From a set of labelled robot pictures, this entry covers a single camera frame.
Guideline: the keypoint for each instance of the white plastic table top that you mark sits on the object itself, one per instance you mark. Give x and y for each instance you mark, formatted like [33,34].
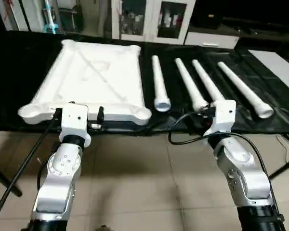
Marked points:
[98,79]

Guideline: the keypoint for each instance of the white plastic table leg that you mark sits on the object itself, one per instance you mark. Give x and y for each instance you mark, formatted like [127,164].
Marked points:
[207,79]
[187,79]
[240,89]
[159,79]

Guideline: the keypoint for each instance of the white drawer unit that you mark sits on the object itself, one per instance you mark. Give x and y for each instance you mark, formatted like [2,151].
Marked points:
[212,39]

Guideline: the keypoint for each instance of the black mat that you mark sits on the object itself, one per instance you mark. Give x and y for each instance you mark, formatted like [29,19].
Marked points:
[19,72]

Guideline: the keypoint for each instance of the black metal workbench leg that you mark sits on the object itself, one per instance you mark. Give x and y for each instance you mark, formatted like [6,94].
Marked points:
[284,168]
[4,178]

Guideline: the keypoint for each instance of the light blue plastic stand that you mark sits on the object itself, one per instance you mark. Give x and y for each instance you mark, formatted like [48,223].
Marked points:
[50,24]

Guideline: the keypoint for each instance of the black box with orange label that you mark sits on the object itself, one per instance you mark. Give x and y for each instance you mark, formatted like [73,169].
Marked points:
[204,14]

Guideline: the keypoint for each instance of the black TV stand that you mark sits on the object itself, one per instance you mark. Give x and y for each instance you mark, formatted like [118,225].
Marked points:
[255,26]

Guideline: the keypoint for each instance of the white glass-door cabinet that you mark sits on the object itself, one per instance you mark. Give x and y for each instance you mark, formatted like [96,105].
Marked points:
[151,19]

